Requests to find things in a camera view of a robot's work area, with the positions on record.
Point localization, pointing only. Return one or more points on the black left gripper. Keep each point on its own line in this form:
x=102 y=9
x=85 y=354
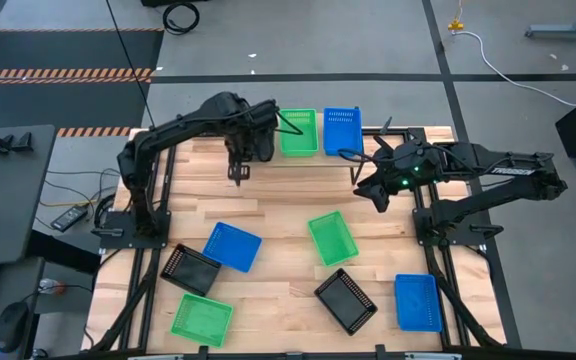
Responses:
x=248 y=125

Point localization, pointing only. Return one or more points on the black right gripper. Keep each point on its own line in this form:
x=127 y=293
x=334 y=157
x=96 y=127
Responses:
x=388 y=180

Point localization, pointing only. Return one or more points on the green plastic basket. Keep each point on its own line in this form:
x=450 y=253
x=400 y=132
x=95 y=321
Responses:
x=202 y=320
x=333 y=238
x=305 y=142

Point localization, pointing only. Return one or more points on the blue plastic basket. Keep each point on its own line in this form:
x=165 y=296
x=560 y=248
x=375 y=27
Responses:
x=418 y=302
x=343 y=132
x=232 y=247

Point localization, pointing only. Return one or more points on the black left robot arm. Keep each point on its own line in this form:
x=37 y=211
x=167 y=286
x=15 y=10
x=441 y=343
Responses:
x=183 y=125

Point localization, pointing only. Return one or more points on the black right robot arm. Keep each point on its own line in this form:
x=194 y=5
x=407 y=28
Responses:
x=508 y=171

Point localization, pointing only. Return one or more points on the black clamp lever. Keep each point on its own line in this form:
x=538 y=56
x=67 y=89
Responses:
x=488 y=230
x=108 y=231

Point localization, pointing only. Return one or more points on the black power adapter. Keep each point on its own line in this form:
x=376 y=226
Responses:
x=69 y=218

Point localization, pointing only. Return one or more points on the black floor mat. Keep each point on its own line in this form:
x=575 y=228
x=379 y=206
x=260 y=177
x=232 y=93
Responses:
x=68 y=50

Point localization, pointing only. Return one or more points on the white orange plug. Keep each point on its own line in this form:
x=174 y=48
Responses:
x=48 y=286

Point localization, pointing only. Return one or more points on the dark grey side desk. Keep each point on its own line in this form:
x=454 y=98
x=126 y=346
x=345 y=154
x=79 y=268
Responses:
x=13 y=200

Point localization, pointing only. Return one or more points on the grey metal table leg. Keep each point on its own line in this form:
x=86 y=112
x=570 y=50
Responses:
x=558 y=34

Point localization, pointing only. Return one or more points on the dark grey lower desk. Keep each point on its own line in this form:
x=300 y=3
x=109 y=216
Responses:
x=10 y=280

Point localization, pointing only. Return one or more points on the black computer mouse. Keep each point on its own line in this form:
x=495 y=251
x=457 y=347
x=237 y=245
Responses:
x=12 y=327

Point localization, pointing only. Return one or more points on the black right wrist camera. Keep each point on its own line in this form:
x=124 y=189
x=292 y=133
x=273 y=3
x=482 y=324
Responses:
x=382 y=201

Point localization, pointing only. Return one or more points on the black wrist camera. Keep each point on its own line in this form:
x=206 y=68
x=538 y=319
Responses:
x=382 y=201
x=266 y=145

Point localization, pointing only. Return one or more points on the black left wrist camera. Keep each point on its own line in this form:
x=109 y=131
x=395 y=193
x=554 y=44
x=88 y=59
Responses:
x=266 y=145

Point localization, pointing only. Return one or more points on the wooden shelf black frame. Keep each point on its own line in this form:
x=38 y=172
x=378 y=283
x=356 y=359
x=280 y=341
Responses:
x=298 y=161

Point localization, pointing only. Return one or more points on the black frame clamp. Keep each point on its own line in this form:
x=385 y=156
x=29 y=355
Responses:
x=386 y=125

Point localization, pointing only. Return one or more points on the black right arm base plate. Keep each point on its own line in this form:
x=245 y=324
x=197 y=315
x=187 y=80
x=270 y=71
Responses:
x=468 y=239

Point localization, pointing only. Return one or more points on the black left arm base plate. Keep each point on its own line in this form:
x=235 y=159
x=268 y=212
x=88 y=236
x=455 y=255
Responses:
x=113 y=240

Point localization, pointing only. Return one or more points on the black frame bracket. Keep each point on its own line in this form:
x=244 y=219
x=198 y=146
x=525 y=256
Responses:
x=203 y=351
x=380 y=351

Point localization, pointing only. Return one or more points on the black aluminium table frame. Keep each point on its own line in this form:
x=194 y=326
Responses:
x=147 y=310

